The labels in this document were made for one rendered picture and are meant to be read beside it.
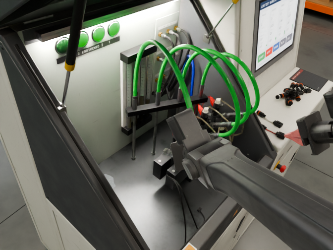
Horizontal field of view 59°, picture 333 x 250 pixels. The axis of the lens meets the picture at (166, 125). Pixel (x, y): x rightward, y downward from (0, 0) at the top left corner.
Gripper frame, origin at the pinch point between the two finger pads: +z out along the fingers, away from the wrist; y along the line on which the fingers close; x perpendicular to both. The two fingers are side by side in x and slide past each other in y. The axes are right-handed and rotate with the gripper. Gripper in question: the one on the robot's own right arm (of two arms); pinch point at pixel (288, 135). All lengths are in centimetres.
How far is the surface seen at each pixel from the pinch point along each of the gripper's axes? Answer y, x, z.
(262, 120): -1.0, -28.7, 35.0
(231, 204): -18.9, 11.3, 20.8
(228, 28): 37.9, -13.2, 22.3
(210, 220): -19.4, 21.2, 20.2
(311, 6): 93, -444, 251
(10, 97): 36, 61, 35
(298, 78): 9, -73, 45
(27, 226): -25, 71, 152
